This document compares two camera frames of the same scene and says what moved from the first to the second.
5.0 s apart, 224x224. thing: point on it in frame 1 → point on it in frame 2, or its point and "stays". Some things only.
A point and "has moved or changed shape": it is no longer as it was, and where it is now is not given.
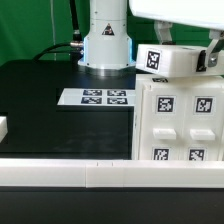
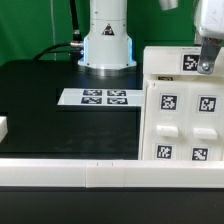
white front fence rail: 111,174 stays
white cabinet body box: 178,118 has moved or changed shape
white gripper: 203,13 → 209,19
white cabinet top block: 156,59 has moved or changed shape
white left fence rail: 3,128 stays
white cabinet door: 202,123 stays
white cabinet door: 163,124 stays
